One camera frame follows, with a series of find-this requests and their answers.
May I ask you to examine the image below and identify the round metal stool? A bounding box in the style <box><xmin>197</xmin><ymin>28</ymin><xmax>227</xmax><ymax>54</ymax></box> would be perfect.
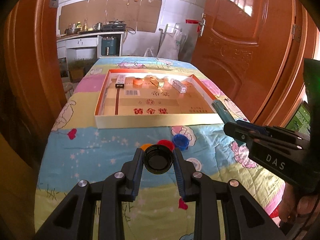
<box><xmin>62</xmin><ymin>82</ymin><xmax>74</xmax><ymax>100</ymax></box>

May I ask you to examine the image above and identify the shallow orange-rimmed cardboard tray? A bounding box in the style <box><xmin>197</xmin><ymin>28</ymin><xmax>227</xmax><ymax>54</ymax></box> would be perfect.
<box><xmin>94</xmin><ymin>69</ymin><xmax>222</xmax><ymax>129</ymax></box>

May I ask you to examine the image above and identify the gold rectangular box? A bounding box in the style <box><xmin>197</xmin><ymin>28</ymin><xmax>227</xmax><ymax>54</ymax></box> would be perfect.
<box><xmin>150</xmin><ymin>77</ymin><xmax>165</xmax><ymax>88</ymax></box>

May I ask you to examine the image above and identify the blue bottle cap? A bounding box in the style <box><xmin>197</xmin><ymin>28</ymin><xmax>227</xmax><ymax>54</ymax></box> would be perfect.
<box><xmin>172</xmin><ymin>134</ymin><xmax>189</xmax><ymax>151</ymax></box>

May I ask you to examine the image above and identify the white plastic sack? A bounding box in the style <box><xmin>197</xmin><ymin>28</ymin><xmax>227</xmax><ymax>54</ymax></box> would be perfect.
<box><xmin>157</xmin><ymin>30</ymin><xmax>182</xmax><ymax>60</ymax></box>

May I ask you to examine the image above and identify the white kitchen counter cabinet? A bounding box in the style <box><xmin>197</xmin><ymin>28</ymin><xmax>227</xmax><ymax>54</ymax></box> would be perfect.
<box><xmin>56</xmin><ymin>31</ymin><xmax>124</xmax><ymax>63</ymax></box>

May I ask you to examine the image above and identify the black gas stove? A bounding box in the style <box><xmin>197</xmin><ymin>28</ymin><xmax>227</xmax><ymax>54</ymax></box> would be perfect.
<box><xmin>102</xmin><ymin>21</ymin><xmax>126</xmax><ymax>32</ymax></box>

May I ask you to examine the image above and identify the person's right hand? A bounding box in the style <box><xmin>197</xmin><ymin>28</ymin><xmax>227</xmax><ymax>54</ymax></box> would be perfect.
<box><xmin>278</xmin><ymin>183</ymin><xmax>318</xmax><ymax>223</ymax></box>

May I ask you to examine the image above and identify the potted green plant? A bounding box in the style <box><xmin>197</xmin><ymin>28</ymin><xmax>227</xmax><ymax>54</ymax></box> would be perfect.
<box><xmin>68</xmin><ymin>59</ymin><xmax>97</xmax><ymax>83</ymax></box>

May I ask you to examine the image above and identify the plain orange bottle cap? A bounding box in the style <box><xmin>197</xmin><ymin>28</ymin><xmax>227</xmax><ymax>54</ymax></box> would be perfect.
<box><xmin>140</xmin><ymin>144</ymin><xmax>152</xmax><ymax>151</ymax></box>

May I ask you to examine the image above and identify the brown wooden door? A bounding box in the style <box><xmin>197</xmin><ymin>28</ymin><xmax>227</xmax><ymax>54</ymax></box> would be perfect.
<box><xmin>191</xmin><ymin>0</ymin><xmax>294</xmax><ymax>122</ymax></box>

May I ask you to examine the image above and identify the cardboard wall panel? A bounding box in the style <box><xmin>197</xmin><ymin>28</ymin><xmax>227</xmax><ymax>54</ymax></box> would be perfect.
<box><xmin>57</xmin><ymin>0</ymin><xmax>162</xmax><ymax>34</ymax></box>

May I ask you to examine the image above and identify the floral transparent rectangular box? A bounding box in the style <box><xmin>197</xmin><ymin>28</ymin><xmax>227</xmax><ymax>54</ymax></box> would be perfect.
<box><xmin>171</xmin><ymin>80</ymin><xmax>187</xmax><ymax>93</ymax></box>

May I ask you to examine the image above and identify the black bottle cap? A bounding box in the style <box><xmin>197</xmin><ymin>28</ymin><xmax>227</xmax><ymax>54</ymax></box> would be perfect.
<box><xmin>143</xmin><ymin>145</ymin><xmax>174</xmax><ymax>175</ymax></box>

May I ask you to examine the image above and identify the white cartoon rectangular box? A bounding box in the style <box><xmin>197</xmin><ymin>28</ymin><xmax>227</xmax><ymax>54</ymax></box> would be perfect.
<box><xmin>115</xmin><ymin>75</ymin><xmax>126</xmax><ymax>89</ymax></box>

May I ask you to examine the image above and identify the teal air fryer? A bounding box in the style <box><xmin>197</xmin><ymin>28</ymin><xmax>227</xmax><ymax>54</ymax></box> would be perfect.
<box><xmin>101</xmin><ymin>36</ymin><xmax>117</xmax><ymax>56</ymax></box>

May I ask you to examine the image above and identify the orange cap with label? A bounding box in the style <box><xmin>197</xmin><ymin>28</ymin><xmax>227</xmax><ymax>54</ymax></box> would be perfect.
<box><xmin>133</xmin><ymin>78</ymin><xmax>143</xmax><ymax>86</ymax></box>

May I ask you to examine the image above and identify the green cardboard carton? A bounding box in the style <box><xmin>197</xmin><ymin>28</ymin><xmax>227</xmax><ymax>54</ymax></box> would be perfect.
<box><xmin>285</xmin><ymin>101</ymin><xmax>311</xmax><ymax>136</ymax></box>

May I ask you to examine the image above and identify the red bottle cap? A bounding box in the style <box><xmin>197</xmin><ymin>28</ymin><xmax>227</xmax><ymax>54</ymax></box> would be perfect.
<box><xmin>157</xmin><ymin>139</ymin><xmax>175</xmax><ymax>151</ymax></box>

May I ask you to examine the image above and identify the teal rectangular box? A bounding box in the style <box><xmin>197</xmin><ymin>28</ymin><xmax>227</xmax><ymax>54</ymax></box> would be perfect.
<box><xmin>211</xmin><ymin>100</ymin><xmax>245</xmax><ymax>147</ymax></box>

